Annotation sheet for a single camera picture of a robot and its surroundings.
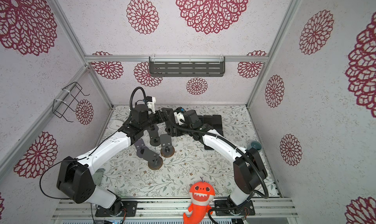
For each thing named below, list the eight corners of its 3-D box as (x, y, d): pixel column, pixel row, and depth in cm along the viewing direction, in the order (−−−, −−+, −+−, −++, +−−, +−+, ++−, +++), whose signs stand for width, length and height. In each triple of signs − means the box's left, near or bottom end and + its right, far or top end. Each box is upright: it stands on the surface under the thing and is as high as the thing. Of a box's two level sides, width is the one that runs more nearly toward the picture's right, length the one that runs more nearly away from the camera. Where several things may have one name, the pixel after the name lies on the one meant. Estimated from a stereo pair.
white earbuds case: (109, 131, 107) (107, 128, 104) (112, 123, 112) (110, 120, 109) (121, 131, 107) (119, 128, 104) (124, 123, 112) (122, 120, 109)
